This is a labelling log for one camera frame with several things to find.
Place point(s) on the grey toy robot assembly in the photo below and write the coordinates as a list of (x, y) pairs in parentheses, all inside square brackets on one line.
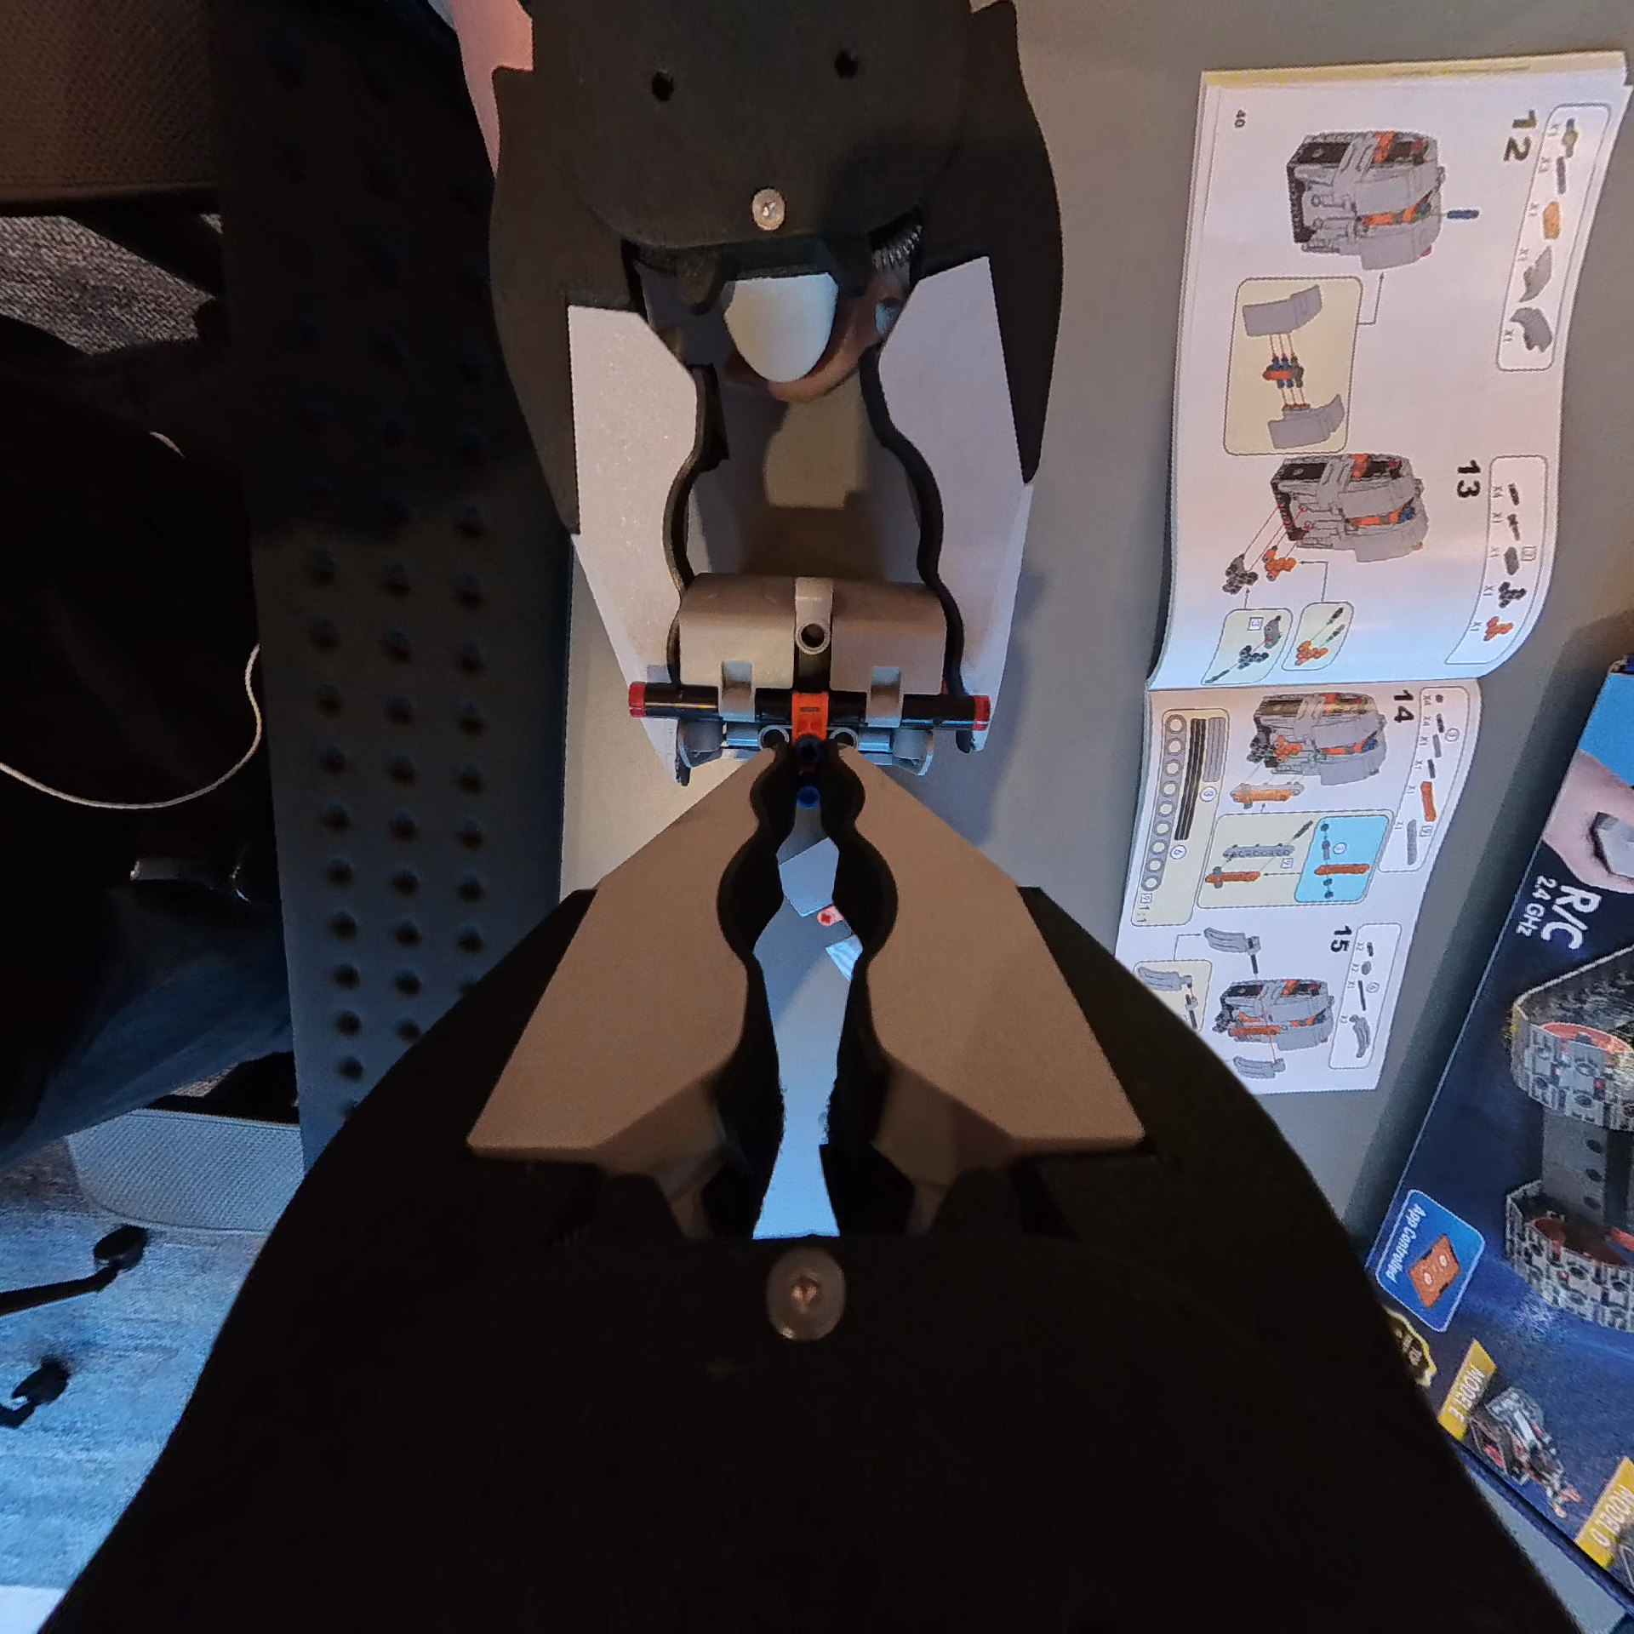
[(754, 624)]

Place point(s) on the open instruction booklet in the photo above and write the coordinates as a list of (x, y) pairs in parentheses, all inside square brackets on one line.
[(1380, 383)]

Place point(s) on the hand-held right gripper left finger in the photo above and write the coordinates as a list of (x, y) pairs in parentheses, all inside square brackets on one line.
[(613, 1007)]

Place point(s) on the person's grey shoe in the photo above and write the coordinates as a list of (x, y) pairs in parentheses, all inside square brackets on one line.
[(180, 1167)]

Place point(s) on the blue robot kit box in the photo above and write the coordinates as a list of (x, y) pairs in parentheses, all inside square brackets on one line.
[(1532, 1147)]

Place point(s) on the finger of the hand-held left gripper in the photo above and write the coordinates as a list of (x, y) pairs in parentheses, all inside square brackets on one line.
[(971, 420), (619, 484)]

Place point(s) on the white printed tag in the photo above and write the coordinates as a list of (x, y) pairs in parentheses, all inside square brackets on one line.
[(808, 887), (845, 959)]

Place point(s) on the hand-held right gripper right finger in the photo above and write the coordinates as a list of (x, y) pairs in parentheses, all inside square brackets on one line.
[(997, 1007)]

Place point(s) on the person's left hand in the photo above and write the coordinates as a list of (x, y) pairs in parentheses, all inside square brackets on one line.
[(493, 31)]

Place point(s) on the black chair wheel base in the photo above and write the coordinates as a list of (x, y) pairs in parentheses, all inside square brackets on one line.
[(117, 1248)]

